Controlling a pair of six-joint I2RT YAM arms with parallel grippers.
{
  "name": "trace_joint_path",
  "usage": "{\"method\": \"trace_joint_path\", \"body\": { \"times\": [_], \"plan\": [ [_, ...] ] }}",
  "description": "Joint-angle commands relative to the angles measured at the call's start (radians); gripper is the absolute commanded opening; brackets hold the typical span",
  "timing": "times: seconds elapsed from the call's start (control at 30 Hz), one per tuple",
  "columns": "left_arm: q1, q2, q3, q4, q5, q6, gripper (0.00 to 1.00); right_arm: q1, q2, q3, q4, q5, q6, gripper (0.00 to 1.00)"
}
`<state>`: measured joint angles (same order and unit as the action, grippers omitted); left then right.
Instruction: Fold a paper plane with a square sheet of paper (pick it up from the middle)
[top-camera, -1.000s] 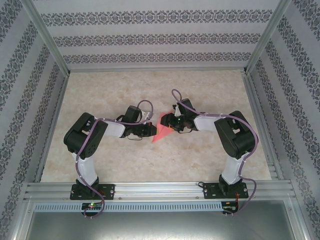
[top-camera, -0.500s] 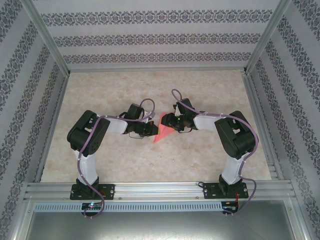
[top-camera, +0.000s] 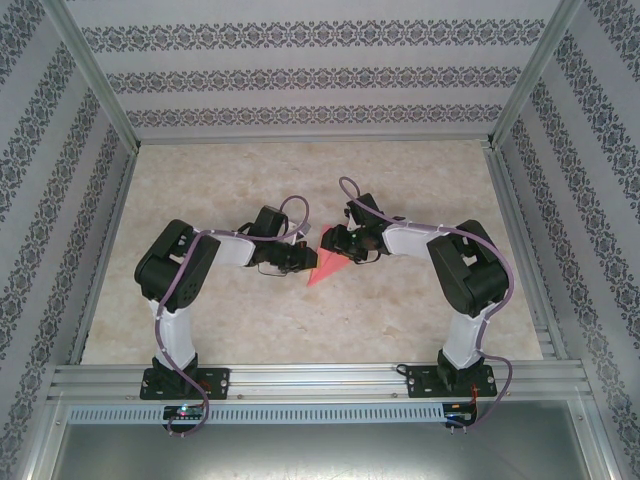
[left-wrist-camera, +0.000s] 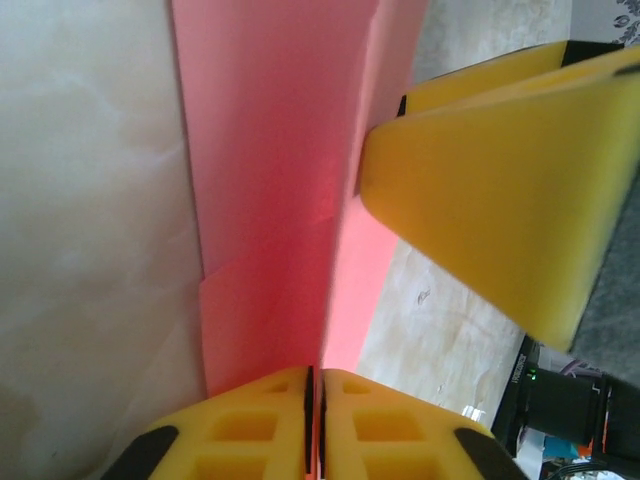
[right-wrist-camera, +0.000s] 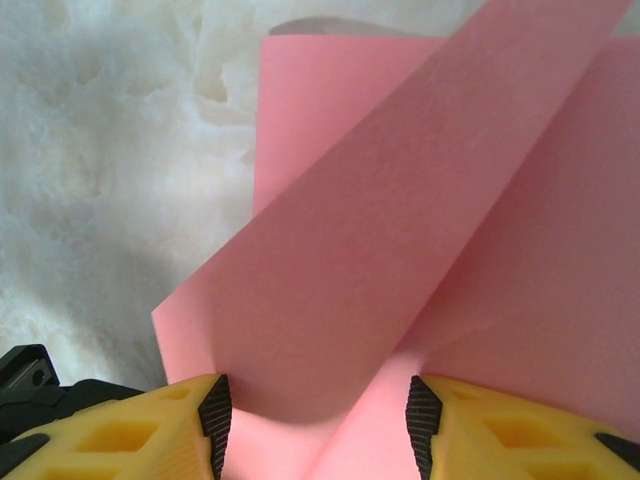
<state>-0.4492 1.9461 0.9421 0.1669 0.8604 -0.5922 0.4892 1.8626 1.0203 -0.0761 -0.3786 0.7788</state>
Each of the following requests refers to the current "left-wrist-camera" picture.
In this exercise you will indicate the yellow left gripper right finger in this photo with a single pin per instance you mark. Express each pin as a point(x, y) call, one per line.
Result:
point(340, 425)

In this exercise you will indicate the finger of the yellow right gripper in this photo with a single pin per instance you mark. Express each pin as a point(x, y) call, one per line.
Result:
point(500, 200)
point(475, 85)

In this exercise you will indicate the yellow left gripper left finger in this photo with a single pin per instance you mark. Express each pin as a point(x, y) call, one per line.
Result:
point(290, 400)

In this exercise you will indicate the pink paper sheet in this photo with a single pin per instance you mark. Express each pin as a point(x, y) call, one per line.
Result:
point(260, 150)

